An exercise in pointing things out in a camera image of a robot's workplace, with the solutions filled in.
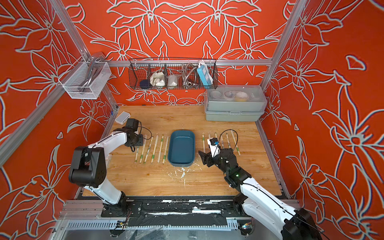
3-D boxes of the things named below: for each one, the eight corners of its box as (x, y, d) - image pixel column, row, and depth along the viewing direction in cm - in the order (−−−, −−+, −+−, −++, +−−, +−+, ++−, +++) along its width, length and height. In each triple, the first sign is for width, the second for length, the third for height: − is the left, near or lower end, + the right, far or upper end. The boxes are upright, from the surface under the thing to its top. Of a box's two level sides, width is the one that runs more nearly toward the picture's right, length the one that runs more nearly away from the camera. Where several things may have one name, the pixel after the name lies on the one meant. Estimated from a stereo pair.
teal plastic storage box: (166, 167, 89) (165, 163, 85) (170, 134, 105) (169, 129, 101) (195, 167, 89) (195, 163, 85) (194, 133, 105) (194, 129, 101)
